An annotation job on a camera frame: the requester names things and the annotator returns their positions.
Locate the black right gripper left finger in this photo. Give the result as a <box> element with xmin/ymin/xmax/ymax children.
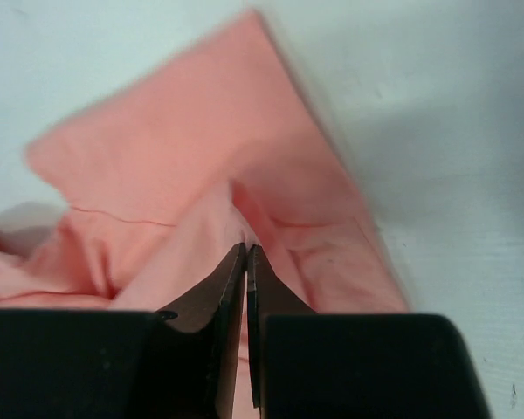
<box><xmin>155</xmin><ymin>243</ymin><xmax>245</xmax><ymax>418</ymax></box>

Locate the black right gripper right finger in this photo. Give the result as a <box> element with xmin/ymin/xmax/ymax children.
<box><xmin>247</xmin><ymin>245</ymin><xmax>319</xmax><ymax>418</ymax></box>

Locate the salmon orange t shirt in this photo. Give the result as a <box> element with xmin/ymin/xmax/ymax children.
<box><xmin>0</xmin><ymin>12</ymin><xmax>406</xmax><ymax>418</ymax></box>

